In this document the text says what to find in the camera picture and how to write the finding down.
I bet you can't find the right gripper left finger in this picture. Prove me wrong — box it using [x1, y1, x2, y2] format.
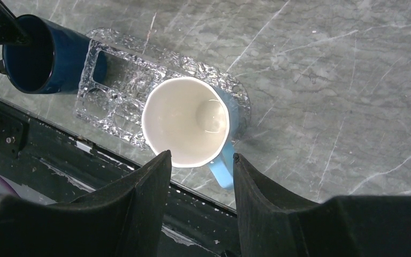
[0, 150, 172, 256]

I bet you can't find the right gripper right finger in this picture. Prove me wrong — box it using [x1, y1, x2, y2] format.
[233, 154, 411, 256]

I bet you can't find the dark blue mug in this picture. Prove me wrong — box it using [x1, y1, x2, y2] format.
[0, 14, 91, 94]

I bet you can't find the light blue mug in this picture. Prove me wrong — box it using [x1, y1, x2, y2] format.
[141, 77, 240, 190]

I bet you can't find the clear textured oval tray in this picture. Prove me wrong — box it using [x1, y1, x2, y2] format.
[75, 28, 251, 150]

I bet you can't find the black base frame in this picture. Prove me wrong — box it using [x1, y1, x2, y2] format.
[0, 101, 241, 256]

